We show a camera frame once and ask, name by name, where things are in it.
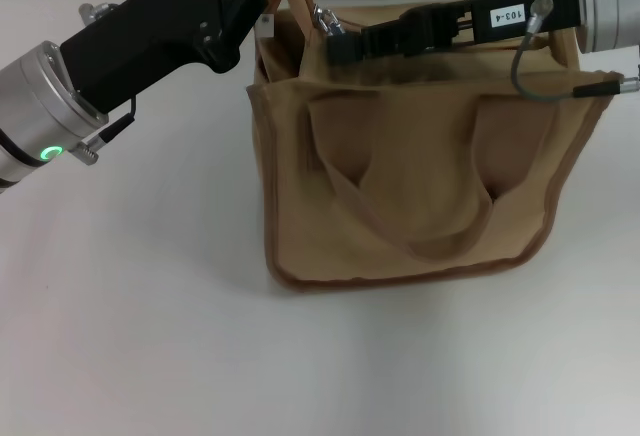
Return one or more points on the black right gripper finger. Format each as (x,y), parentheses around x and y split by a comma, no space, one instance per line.
(345,48)
(420,46)

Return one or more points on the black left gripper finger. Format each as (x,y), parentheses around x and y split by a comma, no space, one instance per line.
(250,11)

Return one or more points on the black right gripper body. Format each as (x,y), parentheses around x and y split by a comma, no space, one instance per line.
(500,18)

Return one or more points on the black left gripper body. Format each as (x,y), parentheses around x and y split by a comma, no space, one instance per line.
(150,41)

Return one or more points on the silver metal zipper pull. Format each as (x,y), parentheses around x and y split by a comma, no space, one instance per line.
(325,18)

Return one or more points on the khaki canvas food bag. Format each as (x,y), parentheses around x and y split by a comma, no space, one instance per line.
(425,181)

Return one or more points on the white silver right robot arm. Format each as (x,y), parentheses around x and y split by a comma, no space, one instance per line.
(610,1)

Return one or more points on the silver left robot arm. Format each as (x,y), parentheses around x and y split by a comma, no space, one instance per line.
(30,111)

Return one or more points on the small silver bag tag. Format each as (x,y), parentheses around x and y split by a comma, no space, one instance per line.
(267,26)

